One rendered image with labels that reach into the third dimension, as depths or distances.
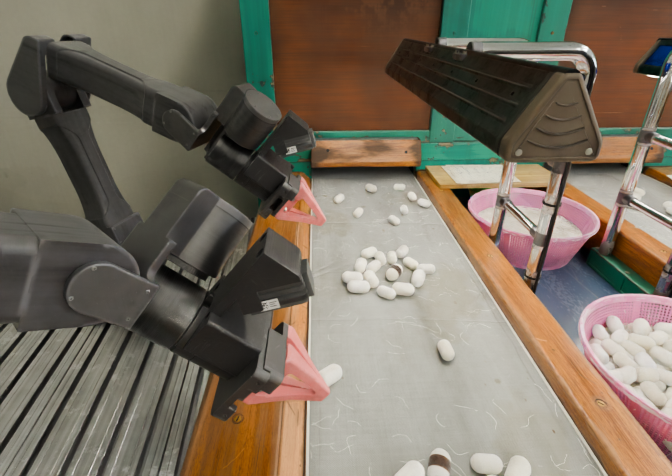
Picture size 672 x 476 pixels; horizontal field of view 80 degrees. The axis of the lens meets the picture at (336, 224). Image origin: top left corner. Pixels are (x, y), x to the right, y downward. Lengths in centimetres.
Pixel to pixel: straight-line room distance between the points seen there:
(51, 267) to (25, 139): 200
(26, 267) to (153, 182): 186
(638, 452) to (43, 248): 54
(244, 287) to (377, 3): 90
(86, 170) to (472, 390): 67
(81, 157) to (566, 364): 77
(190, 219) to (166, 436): 35
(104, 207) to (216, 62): 125
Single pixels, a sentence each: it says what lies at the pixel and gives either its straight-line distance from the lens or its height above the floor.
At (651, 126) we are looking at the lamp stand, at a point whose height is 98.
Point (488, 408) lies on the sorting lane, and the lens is 54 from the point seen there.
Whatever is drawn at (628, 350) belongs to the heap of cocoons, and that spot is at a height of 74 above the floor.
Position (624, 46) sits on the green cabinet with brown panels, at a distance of 136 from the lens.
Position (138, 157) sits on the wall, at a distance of 211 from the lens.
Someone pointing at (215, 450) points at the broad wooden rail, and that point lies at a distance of 47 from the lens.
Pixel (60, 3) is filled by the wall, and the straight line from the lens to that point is 209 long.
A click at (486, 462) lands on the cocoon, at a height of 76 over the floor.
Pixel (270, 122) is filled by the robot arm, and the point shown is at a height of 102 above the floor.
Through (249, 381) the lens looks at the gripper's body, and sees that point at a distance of 34.
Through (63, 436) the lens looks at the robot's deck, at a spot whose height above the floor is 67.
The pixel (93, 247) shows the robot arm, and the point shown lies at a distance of 29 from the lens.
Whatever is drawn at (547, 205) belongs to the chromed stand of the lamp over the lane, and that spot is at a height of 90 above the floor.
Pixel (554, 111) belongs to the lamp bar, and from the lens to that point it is 36.
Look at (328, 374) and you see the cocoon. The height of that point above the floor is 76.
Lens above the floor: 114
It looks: 27 degrees down
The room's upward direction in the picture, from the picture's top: straight up
